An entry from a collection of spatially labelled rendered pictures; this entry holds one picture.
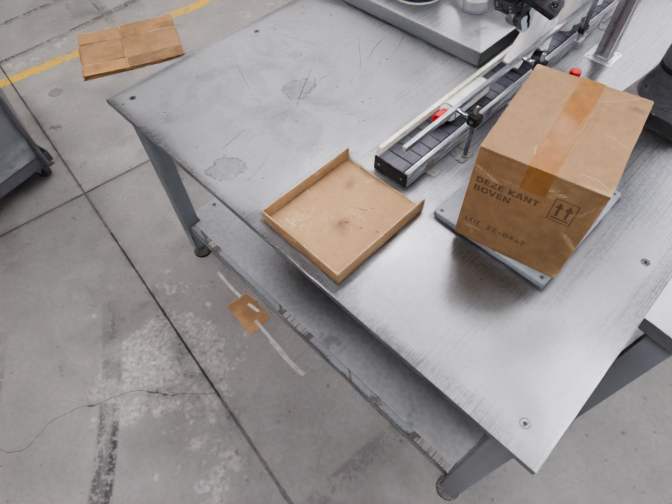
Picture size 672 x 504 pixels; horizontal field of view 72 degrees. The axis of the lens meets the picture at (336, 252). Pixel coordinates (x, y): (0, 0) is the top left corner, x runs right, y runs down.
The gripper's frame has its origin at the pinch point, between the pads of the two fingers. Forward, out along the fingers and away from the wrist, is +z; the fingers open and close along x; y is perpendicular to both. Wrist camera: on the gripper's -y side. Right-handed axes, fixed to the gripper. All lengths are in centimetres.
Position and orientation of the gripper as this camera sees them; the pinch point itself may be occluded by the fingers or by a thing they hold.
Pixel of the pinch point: (526, 28)
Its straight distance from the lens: 151.7
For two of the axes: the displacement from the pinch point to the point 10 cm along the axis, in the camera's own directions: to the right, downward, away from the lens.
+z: 3.8, 1.9, 9.1
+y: -7.1, -5.7, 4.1
